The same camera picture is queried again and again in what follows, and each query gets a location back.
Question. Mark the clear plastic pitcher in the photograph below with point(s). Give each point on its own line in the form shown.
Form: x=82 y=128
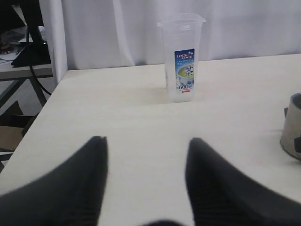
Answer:
x=182 y=63

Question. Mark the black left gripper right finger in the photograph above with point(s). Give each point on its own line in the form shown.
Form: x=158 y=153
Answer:
x=221 y=195

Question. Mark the white backdrop curtain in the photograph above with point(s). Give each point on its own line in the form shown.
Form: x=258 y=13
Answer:
x=85 y=34

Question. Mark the stainless steel cup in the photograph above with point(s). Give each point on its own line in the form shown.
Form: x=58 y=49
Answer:
x=295 y=101

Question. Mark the brown cardboard box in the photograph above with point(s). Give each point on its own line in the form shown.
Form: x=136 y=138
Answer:
x=12 y=130

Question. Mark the black monitor stand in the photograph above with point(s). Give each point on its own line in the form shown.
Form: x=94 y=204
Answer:
x=17 y=14

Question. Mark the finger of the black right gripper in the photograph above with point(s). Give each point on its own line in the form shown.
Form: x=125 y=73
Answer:
x=292 y=131

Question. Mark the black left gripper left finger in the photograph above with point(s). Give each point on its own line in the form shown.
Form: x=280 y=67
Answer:
x=69 y=195

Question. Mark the grey side desk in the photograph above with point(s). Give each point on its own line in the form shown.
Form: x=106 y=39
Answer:
x=18 y=75

